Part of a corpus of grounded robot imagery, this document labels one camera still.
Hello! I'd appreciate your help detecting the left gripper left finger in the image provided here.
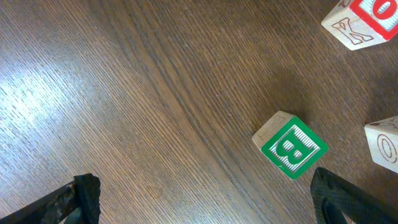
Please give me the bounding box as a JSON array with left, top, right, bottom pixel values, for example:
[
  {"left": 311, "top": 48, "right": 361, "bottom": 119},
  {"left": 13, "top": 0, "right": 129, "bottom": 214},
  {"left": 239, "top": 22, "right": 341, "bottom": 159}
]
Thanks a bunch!
[{"left": 1, "top": 173, "right": 101, "bottom": 224}]

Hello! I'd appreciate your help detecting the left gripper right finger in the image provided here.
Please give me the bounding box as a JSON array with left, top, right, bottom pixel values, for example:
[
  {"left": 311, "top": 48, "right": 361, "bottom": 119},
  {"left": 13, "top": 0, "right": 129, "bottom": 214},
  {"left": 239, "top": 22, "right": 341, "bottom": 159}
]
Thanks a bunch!
[{"left": 310, "top": 167, "right": 397, "bottom": 224}]

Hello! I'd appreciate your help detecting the green B block left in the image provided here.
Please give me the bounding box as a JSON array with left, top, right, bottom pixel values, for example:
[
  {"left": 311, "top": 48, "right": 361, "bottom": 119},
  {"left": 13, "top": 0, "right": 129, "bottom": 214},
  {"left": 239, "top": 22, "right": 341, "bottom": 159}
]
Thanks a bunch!
[{"left": 252, "top": 111, "right": 328, "bottom": 180}]

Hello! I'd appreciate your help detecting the yellow block left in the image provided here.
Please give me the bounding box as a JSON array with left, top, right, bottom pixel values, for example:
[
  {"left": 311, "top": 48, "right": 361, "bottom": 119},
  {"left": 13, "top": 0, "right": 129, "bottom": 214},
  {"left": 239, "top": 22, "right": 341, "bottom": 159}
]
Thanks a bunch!
[{"left": 364, "top": 116, "right": 397, "bottom": 173}]

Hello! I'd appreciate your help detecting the red 6 block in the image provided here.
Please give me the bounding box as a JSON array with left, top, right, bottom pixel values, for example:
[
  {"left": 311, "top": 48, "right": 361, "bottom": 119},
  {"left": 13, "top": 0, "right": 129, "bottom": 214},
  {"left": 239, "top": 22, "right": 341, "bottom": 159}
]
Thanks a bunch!
[{"left": 321, "top": 0, "right": 397, "bottom": 50}]

